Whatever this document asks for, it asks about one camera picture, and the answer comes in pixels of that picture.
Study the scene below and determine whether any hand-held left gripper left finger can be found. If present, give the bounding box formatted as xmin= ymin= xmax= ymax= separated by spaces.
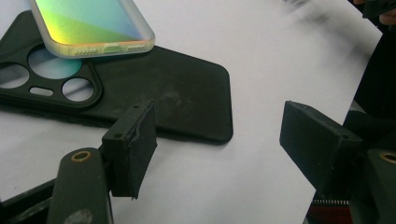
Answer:
xmin=101 ymin=99 xmax=158 ymax=200

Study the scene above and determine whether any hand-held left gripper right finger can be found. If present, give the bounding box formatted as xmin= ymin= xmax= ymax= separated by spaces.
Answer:
xmin=278 ymin=100 xmax=364 ymax=199

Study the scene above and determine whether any black phone case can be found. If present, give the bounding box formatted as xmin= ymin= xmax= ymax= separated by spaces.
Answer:
xmin=0 ymin=9 xmax=234 ymax=147

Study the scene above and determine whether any iridescent translucent phone case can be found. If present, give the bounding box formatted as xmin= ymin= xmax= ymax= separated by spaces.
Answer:
xmin=28 ymin=0 xmax=156 ymax=60

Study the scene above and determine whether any white board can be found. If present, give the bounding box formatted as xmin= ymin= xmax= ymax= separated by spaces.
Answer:
xmin=0 ymin=0 xmax=383 ymax=224

